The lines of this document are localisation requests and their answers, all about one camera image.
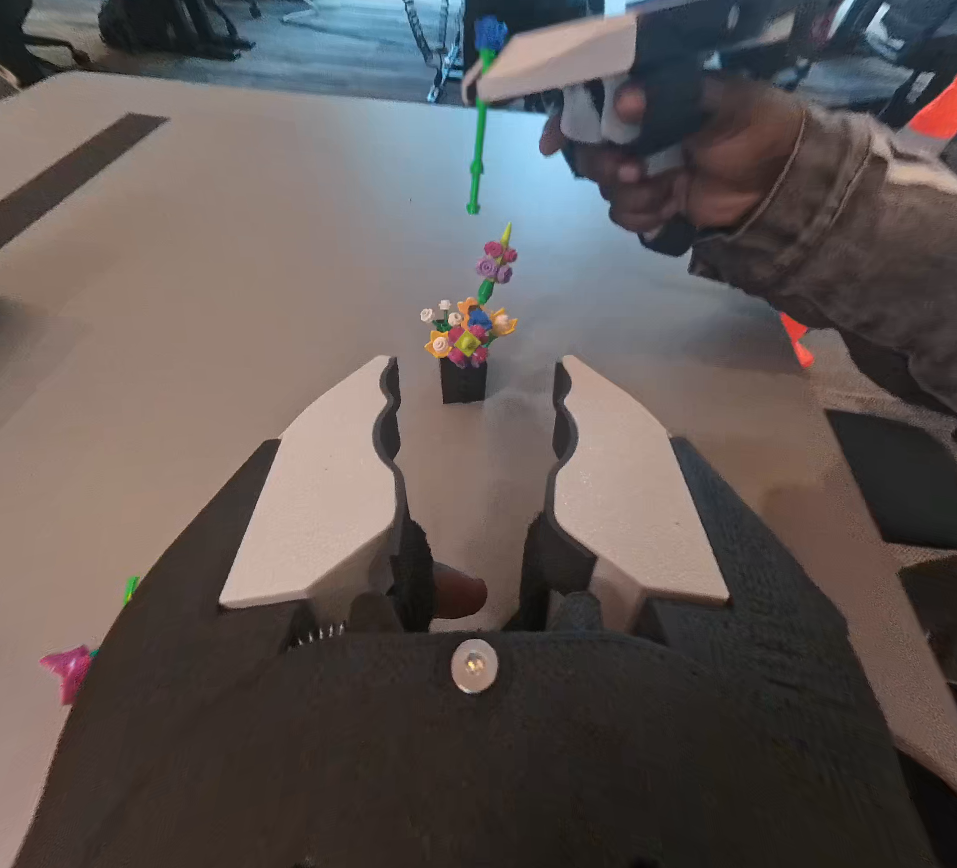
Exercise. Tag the black lego vase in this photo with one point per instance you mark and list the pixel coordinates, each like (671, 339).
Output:
(463, 382)

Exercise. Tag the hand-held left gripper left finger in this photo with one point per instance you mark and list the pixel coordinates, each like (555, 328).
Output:
(321, 509)

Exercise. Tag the pink purple lego flower spike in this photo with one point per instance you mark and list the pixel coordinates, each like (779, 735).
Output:
(497, 262)
(467, 343)

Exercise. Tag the person's right forearm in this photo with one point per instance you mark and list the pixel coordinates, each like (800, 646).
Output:
(860, 247)

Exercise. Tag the person's left hand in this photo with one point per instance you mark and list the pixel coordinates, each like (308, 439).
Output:
(457, 595)

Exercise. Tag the orange red cloth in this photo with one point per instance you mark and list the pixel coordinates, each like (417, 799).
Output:
(934, 117)

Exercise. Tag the orange flower with stem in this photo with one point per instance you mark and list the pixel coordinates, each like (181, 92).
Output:
(502, 322)

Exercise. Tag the white lego flower stem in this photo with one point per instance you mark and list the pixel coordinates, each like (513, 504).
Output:
(441, 315)

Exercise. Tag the blue lego flower stem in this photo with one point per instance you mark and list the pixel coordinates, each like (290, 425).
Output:
(478, 135)
(480, 320)

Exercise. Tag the yellow lego tulip stem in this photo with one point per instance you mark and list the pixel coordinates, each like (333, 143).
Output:
(437, 343)

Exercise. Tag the black padded cushion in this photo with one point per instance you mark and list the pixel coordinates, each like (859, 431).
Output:
(897, 472)

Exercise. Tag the pink lego flower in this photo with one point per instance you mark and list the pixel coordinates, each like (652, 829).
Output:
(67, 670)

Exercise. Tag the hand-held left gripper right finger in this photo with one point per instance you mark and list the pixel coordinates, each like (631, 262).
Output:
(628, 502)

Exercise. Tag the green lego stem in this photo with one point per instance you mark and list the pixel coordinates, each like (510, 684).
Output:
(131, 588)

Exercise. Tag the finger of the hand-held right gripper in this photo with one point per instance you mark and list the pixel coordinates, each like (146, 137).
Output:
(561, 53)
(471, 83)

